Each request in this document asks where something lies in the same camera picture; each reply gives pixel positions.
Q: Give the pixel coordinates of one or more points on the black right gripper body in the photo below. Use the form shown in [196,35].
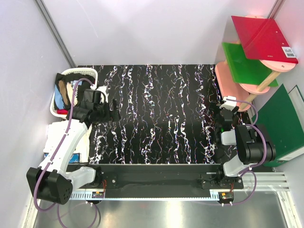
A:
[220,109]

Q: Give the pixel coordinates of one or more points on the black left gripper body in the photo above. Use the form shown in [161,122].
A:
[103,112]

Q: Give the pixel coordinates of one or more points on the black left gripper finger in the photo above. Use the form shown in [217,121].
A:
[115,105]
[115,115]

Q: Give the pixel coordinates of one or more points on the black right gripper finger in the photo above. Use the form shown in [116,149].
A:
[214,106]
[235,110]

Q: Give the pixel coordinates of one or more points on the black printed t-shirt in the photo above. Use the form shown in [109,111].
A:
[64,87]

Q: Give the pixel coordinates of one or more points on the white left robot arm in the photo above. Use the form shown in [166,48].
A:
[50,180]

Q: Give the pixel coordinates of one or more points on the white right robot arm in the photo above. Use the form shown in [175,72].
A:
[253,143]

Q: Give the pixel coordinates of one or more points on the pink wooden tiered shelf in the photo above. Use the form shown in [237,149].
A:
[246,93]

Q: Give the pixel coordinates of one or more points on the light green plastic folder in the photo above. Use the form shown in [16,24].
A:
[244,70]

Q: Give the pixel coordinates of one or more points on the red t-shirt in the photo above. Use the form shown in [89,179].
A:
[62,111]

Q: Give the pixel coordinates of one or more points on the white folded peace t-shirt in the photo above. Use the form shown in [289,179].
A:
[54,134]

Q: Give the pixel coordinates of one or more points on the white plastic laundry basket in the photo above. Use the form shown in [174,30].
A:
[82,70]

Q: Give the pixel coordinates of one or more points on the red plastic folder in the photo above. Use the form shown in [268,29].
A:
[262,39]

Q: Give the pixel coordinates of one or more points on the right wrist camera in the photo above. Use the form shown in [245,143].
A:
[229,103]

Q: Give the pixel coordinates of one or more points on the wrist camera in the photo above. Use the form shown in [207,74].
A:
[229,103]
[94,96]

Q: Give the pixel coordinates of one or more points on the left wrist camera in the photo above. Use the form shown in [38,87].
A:
[94,96]

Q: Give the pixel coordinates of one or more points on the dark green ring binder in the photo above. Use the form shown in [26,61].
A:
[283,125]

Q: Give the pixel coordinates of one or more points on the aluminium frame rail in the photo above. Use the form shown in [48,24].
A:
[265,201]

